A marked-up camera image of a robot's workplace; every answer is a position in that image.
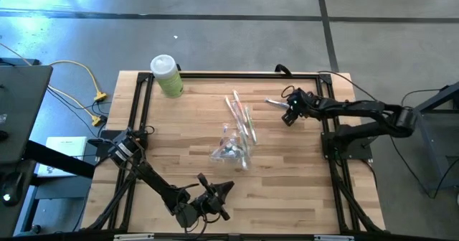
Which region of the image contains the clear acrylic organizer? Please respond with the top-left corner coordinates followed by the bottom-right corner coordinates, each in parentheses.
top-left (209, 123), bottom-right (252, 164)

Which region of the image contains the orange toothbrush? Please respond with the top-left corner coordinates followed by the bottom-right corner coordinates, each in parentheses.
top-left (232, 89), bottom-right (251, 126)

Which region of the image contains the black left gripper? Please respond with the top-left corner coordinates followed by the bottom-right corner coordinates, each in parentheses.
top-left (192, 173), bottom-right (236, 222)

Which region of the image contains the black computer mouse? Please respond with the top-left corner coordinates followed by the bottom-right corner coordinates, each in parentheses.
top-left (1, 171), bottom-right (25, 207)

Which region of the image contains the white cardboard box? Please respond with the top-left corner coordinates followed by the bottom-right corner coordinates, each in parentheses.
top-left (37, 136), bottom-right (88, 178)

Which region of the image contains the wrapped white toothbrush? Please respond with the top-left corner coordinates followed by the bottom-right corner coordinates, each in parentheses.
top-left (224, 95), bottom-right (243, 131)

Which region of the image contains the dark grey metal cart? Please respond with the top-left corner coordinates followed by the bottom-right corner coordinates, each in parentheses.
top-left (412, 81), bottom-right (459, 199)

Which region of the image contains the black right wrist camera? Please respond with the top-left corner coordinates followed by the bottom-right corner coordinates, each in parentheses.
top-left (280, 106), bottom-right (299, 128)

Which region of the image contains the wrapped green toothbrush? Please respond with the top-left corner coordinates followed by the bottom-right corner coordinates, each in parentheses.
top-left (243, 104), bottom-right (258, 145)

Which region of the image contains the black floor cable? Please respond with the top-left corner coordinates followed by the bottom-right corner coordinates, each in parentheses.
top-left (389, 88), bottom-right (459, 199)

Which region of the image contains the black aluminium table frame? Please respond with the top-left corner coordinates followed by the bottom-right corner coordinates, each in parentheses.
top-left (84, 71), bottom-right (387, 235)

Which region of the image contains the yellow extension cable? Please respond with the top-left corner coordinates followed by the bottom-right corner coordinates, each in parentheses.
top-left (0, 42), bottom-right (105, 128)
top-left (47, 59), bottom-right (109, 103)

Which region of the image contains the black desk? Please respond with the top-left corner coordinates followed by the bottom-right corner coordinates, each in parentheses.
top-left (0, 57), bottom-right (97, 237)

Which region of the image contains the blue toothbrush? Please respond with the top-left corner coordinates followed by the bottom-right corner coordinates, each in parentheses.
top-left (264, 97), bottom-right (292, 110)

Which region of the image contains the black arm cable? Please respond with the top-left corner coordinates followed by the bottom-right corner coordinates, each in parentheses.
top-left (317, 70), bottom-right (377, 102)

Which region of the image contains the green disinfecting wipes canister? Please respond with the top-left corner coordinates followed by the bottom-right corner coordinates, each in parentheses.
top-left (149, 54), bottom-right (185, 99)

